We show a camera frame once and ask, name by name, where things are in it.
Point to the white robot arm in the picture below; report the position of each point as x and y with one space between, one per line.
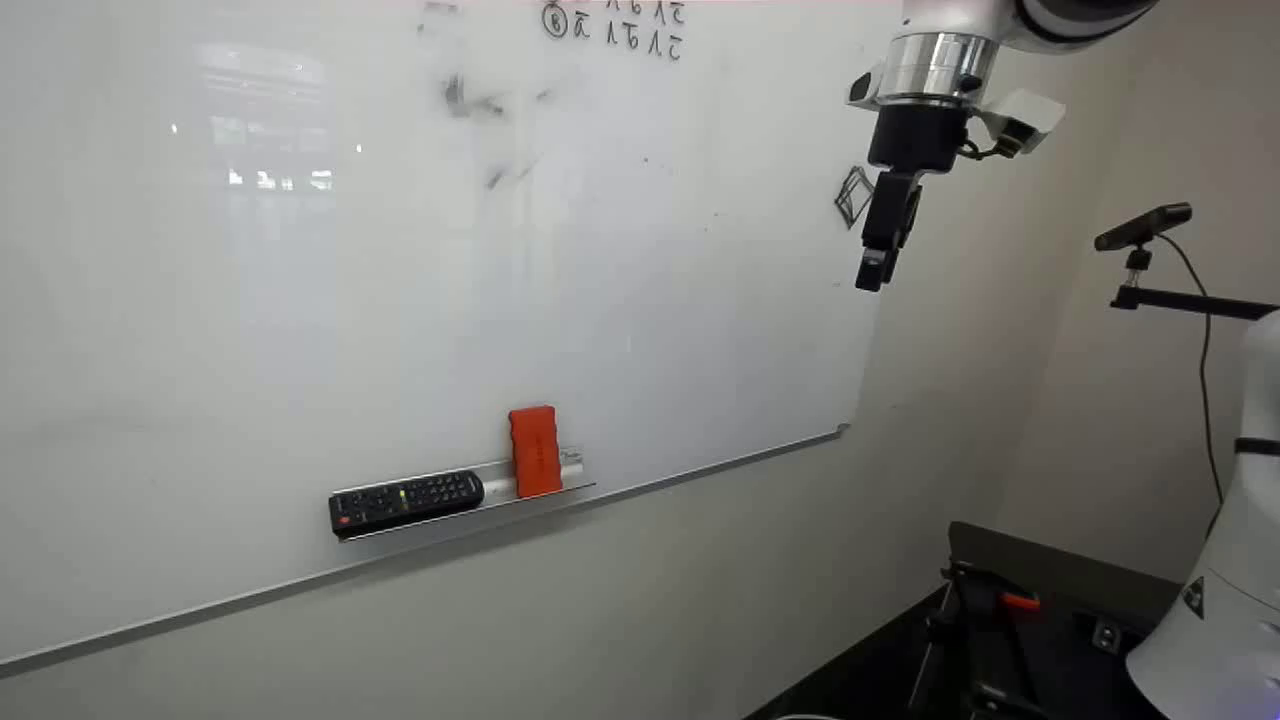
1189 474

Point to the large white wall whiteboard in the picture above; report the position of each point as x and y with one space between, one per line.
271 250

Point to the orange whiteboard eraser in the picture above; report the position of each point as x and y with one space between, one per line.
533 450

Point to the black tripod with red knob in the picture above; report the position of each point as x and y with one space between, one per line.
975 657

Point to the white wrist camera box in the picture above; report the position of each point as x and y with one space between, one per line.
1020 120

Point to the dark grey table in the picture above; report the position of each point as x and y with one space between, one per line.
1094 619

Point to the black remote control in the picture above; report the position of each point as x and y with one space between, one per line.
390 506

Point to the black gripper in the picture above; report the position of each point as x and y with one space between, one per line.
908 138

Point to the black camera on stand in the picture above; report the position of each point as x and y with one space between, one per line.
1145 226

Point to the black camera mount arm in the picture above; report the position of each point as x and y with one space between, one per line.
1198 300

